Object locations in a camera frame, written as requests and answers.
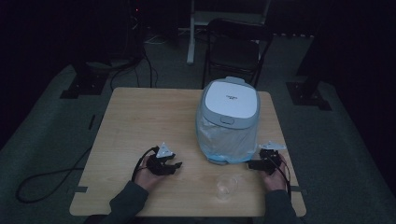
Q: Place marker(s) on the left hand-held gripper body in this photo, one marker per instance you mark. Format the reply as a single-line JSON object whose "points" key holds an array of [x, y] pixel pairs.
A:
{"points": [[157, 165]]}

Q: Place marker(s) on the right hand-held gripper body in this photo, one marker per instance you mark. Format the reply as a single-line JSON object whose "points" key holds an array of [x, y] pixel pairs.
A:
{"points": [[270, 158]]}

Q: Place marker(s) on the white grey lidded trash can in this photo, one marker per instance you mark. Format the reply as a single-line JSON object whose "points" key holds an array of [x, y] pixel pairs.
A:
{"points": [[232, 99]]}

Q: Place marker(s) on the person's left hand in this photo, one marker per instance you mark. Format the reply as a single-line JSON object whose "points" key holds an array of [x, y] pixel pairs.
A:
{"points": [[146, 179]]}

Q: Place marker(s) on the person's right hand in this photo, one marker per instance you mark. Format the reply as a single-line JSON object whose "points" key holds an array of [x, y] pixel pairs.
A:
{"points": [[277, 182]]}

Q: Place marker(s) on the translucent plastic trash bag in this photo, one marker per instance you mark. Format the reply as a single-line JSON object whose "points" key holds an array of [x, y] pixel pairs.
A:
{"points": [[227, 141]]}

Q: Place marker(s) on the grey tape piece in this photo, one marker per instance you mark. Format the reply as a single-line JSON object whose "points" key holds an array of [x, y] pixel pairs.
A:
{"points": [[299, 189], [78, 189]]}

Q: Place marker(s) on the small black strip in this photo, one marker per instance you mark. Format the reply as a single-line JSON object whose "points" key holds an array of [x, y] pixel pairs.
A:
{"points": [[91, 122]]}

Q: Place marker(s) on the black folding chair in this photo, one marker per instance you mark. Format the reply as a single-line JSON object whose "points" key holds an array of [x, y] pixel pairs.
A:
{"points": [[235, 53]]}

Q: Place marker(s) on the black stand base plate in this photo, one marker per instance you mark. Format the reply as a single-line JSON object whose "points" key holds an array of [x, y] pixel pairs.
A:
{"points": [[84, 85], [306, 96]]}

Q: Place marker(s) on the white desk frame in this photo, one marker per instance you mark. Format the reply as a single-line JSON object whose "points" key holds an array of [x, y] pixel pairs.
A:
{"points": [[194, 31]]}

